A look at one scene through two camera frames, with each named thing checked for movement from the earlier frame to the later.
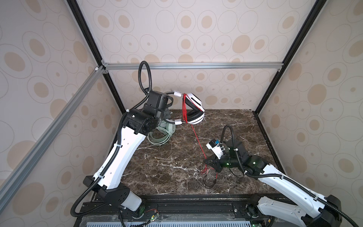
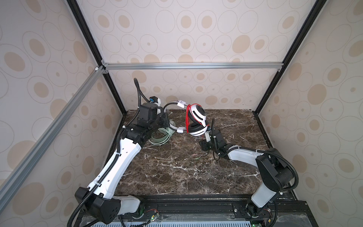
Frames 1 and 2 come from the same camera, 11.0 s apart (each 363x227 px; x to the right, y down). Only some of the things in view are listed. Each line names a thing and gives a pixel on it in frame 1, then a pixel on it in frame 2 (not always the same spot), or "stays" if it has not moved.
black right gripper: x=214 y=163 -> x=203 y=144
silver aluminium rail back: x=120 y=66 stays
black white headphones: x=195 y=110 -> x=190 y=118
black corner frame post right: x=318 y=8 stays
